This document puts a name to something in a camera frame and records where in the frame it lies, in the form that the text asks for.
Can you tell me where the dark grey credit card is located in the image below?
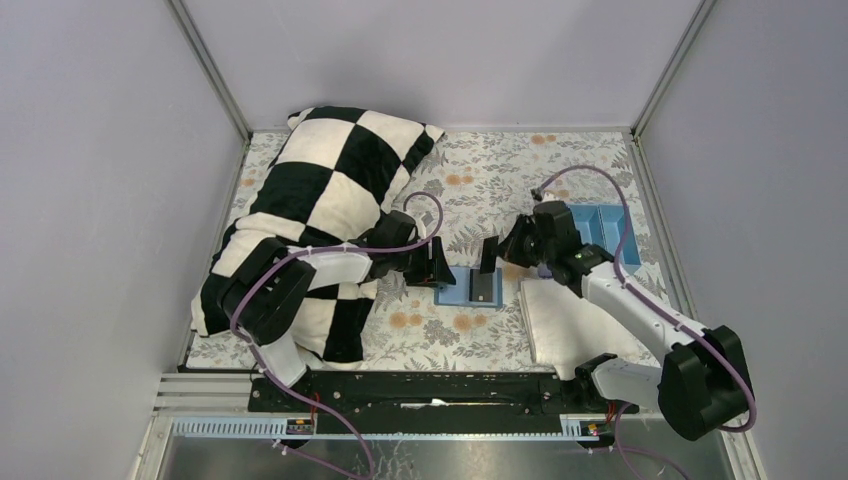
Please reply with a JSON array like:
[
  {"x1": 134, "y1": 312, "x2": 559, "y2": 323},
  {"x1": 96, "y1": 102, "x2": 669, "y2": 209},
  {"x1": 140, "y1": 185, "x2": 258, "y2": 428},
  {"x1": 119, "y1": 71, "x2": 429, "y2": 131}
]
[{"x1": 478, "y1": 236, "x2": 499, "y2": 275}]

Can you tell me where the blue card holder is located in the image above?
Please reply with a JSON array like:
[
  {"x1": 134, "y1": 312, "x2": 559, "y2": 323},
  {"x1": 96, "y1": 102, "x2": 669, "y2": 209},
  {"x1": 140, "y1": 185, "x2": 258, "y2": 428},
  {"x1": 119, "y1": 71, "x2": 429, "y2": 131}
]
[{"x1": 434, "y1": 266, "x2": 503, "y2": 309}]

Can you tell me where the black credit card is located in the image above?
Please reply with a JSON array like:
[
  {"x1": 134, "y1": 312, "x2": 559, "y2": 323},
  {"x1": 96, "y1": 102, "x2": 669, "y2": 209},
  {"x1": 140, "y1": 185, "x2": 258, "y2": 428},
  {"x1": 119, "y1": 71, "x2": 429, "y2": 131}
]
[{"x1": 468, "y1": 269, "x2": 501, "y2": 306}]

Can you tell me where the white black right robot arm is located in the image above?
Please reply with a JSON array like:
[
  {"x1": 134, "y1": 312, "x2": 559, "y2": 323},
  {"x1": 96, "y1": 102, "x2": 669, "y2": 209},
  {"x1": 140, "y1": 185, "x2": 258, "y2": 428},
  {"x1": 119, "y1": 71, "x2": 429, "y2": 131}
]
[{"x1": 497, "y1": 201, "x2": 758, "y2": 440}]

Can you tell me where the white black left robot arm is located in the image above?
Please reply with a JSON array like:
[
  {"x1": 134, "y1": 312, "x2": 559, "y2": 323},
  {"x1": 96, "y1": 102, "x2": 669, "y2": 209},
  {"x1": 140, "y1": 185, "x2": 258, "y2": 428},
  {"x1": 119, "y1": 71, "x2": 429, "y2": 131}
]
[{"x1": 216, "y1": 210, "x2": 456, "y2": 387}]

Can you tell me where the blue three-compartment tray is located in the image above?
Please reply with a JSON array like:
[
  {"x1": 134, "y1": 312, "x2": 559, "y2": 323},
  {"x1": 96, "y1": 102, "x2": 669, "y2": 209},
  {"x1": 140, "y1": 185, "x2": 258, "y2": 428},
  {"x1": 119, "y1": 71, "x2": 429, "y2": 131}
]
[{"x1": 530, "y1": 201, "x2": 641, "y2": 285}]

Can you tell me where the floral table cloth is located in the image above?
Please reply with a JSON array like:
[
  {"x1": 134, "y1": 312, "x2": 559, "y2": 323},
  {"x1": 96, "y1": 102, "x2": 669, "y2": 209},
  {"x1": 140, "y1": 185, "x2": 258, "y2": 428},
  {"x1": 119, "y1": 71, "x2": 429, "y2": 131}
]
[{"x1": 186, "y1": 130, "x2": 691, "y2": 374}]

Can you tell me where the white folded towel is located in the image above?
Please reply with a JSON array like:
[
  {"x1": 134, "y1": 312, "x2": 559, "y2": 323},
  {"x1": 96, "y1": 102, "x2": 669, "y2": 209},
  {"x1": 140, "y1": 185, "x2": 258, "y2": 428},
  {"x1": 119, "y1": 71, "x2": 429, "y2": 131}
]
[{"x1": 519, "y1": 279, "x2": 658, "y2": 381}]

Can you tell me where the black white checkered pillow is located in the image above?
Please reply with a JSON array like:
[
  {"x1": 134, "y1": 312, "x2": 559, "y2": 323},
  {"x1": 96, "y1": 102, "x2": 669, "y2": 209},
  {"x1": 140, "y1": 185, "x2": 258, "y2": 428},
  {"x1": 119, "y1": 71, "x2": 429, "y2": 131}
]
[{"x1": 191, "y1": 106, "x2": 443, "y2": 370}]

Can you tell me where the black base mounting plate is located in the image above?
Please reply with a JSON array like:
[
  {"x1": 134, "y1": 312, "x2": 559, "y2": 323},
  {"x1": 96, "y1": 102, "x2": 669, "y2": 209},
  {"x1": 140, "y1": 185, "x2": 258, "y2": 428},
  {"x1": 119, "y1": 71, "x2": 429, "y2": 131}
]
[{"x1": 248, "y1": 371, "x2": 622, "y2": 437}]

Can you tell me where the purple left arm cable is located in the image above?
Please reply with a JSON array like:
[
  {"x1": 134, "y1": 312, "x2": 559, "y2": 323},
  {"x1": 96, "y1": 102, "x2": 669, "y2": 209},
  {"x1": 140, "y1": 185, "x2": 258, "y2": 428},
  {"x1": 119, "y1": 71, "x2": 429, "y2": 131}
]
[{"x1": 228, "y1": 192, "x2": 445, "y2": 480}]

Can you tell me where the aluminium frame rail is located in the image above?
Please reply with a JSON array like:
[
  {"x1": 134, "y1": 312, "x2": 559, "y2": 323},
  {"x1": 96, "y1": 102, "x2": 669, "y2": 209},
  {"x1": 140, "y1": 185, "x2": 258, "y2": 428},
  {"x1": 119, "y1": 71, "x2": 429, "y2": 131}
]
[{"x1": 135, "y1": 373, "x2": 763, "y2": 480}]

